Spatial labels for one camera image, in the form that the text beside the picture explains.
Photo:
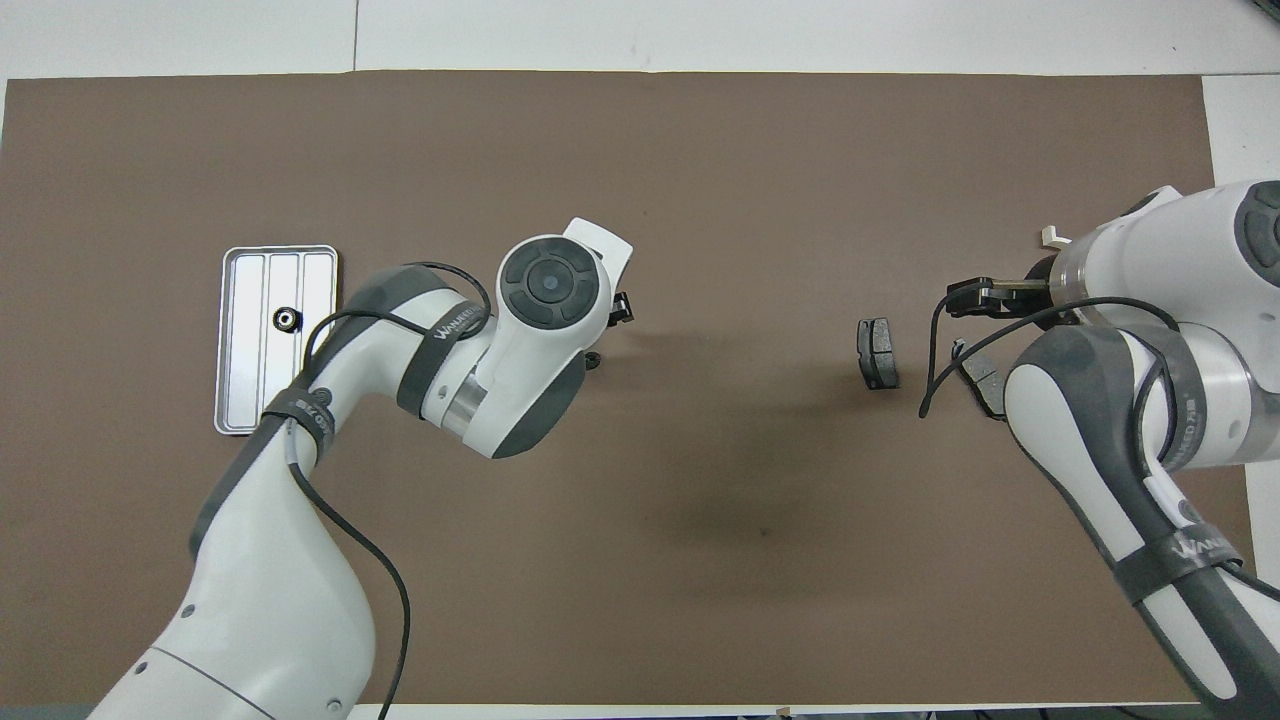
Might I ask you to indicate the long curved brake pad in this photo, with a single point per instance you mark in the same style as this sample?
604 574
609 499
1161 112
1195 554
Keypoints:
988 386

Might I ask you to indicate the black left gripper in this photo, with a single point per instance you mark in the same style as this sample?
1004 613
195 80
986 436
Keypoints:
621 308

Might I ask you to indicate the short rectangular brake pad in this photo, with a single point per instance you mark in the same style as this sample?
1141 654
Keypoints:
877 355

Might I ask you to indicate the white semicircular bracket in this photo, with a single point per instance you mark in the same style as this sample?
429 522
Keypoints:
1050 237

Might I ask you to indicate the large black bearing gear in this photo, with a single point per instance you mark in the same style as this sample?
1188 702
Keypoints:
287 319

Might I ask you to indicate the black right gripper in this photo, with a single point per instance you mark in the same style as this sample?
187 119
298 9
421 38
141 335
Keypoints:
1005 300

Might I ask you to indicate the brown table mat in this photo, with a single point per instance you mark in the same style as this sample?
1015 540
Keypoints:
700 150

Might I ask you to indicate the silver metal tray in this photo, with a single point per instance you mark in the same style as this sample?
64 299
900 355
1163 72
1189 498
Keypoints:
250 350

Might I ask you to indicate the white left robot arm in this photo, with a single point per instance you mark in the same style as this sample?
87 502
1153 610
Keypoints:
270 600

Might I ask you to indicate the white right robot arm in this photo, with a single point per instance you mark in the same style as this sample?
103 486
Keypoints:
1100 420

